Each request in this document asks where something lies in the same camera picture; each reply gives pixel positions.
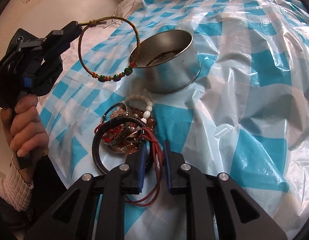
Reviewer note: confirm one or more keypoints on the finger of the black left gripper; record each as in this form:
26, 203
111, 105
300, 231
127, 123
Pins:
69, 28
60, 41

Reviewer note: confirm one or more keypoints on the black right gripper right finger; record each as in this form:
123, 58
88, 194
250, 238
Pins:
173, 161

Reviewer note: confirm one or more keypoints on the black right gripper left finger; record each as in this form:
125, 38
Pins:
134, 178

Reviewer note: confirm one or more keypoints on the round silver metal tin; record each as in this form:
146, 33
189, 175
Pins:
167, 62

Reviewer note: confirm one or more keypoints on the knitted white sleeve forearm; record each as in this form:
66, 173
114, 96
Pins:
14, 190

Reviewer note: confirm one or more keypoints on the person's left hand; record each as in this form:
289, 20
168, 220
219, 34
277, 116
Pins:
25, 133

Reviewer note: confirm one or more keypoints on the cream duvet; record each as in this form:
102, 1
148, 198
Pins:
39, 17

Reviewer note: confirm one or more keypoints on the engraved silver cuff bangle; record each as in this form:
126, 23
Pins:
123, 139

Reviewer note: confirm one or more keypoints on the blue white checkered plastic sheet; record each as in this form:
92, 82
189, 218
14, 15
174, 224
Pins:
247, 113

